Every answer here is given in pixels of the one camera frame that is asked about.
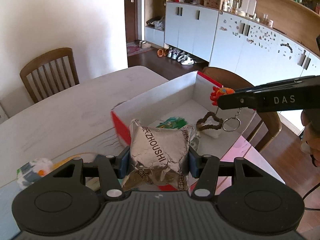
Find right hand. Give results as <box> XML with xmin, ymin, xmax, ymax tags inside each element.
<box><xmin>300</xmin><ymin>110</ymin><xmax>320</xmax><ymax>167</ymax></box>

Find red shoe box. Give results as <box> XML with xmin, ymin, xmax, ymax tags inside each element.
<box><xmin>110</xmin><ymin>70</ymin><xmax>257</xmax><ymax>193</ymax></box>

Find red orange plush keychain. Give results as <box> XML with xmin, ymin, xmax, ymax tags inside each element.
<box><xmin>210</xmin><ymin>86</ymin><xmax>241</xmax><ymax>132</ymax></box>

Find white plastic package grey label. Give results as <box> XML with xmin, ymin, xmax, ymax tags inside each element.
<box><xmin>17</xmin><ymin>158</ymin><xmax>54</xmax><ymax>190</ymax></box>

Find white wall cabinet unit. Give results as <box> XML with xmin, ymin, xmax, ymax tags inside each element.
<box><xmin>145</xmin><ymin>0</ymin><xmax>319</xmax><ymax>85</ymax></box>

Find silver foil snack bag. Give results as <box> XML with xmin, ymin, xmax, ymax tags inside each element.
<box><xmin>121</xmin><ymin>119</ymin><xmax>196</xmax><ymax>191</ymax></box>

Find brown entrance door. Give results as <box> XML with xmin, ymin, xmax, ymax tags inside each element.
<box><xmin>124</xmin><ymin>0</ymin><xmax>138</xmax><ymax>43</ymax></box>

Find white cloth pouch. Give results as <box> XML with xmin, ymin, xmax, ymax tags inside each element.
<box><xmin>201</xmin><ymin>116</ymin><xmax>222</xmax><ymax>139</ymax></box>

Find wooden dining chair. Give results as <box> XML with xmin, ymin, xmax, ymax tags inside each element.
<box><xmin>20</xmin><ymin>47</ymin><xmax>79</xmax><ymax>103</ymax></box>

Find shoes on floor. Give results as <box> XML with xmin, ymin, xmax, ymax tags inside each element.
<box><xmin>157</xmin><ymin>47</ymin><xmax>195</xmax><ymax>66</ymax></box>

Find colourful printed plastic bag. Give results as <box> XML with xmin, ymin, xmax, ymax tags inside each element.
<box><xmin>156</xmin><ymin>116</ymin><xmax>188</xmax><ymax>129</ymax></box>

